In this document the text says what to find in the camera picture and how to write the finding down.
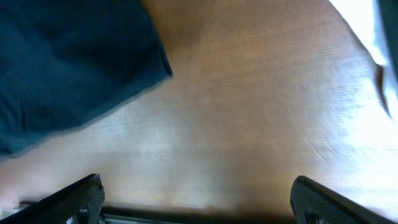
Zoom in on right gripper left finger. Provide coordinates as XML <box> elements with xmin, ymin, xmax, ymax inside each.
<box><xmin>1</xmin><ymin>174</ymin><xmax>105</xmax><ymax>224</ymax></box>

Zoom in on navy blue shorts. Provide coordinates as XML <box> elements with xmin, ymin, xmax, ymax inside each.
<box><xmin>1</xmin><ymin>0</ymin><xmax>172</xmax><ymax>160</ymax></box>

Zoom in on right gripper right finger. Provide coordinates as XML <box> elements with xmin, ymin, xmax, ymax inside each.
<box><xmin>290</xmin><ymin>175</ymin><xmax>395</xmax><ymax>224</ymax></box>

